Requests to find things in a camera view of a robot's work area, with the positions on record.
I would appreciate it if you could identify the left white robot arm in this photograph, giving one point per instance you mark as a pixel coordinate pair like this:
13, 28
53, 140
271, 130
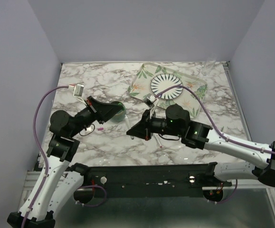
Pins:
48, 195

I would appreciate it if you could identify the white pen green tip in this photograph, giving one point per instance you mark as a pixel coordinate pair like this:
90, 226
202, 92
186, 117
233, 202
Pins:
127, 122

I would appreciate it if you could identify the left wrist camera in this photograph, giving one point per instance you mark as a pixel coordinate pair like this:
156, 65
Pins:
78, 90

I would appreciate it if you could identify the striped blue white plate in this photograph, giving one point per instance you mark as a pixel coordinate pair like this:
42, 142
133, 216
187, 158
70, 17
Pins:
162, 82

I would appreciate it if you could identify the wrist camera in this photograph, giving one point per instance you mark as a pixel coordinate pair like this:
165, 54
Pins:
78, 90
149, 100

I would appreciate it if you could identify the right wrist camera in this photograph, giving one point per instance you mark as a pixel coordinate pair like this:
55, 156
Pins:
149, 100

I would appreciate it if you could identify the clear glass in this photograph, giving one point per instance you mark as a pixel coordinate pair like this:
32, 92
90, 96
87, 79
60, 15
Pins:
209, 64

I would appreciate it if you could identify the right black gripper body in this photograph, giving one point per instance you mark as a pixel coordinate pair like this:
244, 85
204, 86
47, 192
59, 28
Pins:
157, 125

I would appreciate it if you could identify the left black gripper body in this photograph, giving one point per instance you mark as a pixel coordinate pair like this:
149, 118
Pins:
88, 116

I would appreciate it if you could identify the green ceramic mug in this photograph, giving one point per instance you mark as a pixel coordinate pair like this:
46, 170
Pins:
120, 116

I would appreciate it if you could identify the white pen pink tip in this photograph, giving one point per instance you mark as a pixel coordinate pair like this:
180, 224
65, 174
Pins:
158, 141

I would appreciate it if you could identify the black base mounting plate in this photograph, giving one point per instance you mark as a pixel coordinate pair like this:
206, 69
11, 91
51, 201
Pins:
148, 181

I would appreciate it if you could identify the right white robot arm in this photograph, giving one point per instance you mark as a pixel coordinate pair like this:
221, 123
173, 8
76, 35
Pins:
258, 159

